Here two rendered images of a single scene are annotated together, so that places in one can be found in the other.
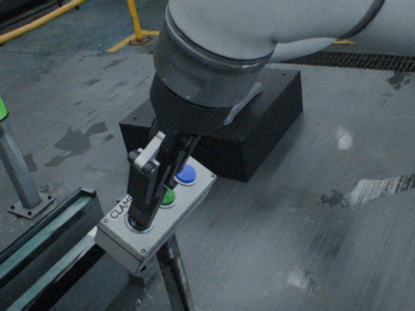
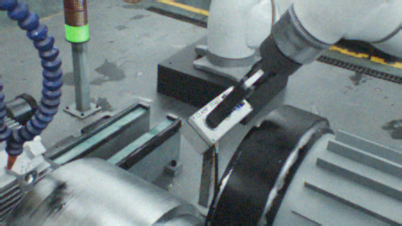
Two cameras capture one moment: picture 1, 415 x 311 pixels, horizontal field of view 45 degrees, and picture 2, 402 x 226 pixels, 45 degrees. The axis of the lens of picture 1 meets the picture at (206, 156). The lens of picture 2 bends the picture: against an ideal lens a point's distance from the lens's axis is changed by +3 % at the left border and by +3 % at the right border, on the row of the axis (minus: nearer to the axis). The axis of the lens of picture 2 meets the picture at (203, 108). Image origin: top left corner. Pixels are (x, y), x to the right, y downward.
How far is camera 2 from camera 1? 0.39 m
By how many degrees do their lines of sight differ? 7
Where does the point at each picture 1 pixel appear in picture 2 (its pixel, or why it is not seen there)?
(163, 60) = (281, 33)
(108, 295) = (151, 177)
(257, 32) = (339, 31)
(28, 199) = (83, 104)
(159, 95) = (268, 50)
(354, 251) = not seen: hidden behind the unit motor
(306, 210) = not seen: hidden behind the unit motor
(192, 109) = (286, 61)
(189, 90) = (291, 51)
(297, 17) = (359, 29)
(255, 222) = not seen: hidden behind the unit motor
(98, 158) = (132, 86)
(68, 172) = (109, 91)
